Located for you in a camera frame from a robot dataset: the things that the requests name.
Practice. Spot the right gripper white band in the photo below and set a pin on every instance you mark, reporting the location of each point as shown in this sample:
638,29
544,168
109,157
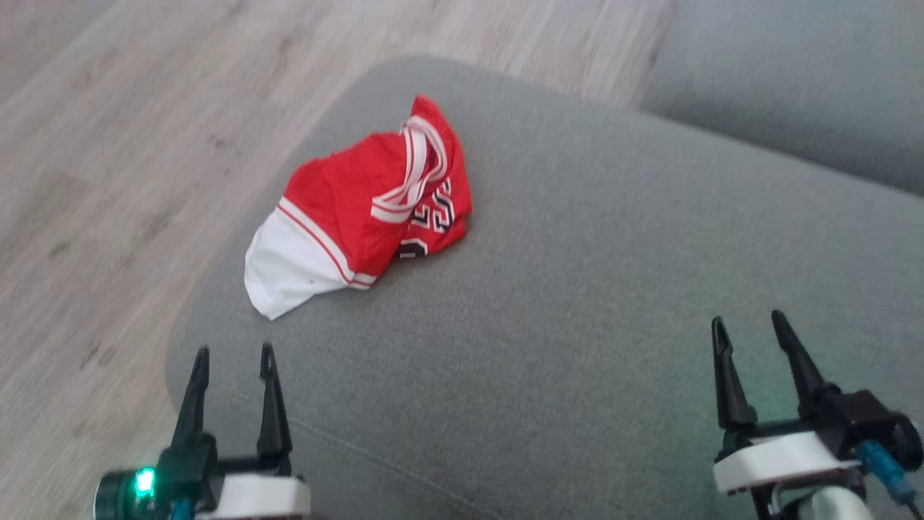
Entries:
779,458

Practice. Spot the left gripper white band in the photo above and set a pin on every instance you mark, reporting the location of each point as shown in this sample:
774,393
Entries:
253,495

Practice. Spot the red white jersey top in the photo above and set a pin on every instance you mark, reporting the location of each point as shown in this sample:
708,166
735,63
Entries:
332,188

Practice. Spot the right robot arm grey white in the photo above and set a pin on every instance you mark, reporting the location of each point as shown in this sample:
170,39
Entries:
837,507

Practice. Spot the large grey sofa chaise cushion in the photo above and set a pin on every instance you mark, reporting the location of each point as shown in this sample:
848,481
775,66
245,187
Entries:
577,289

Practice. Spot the grey sofa seat cushion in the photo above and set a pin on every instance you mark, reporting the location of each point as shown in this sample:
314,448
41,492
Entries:
794,72

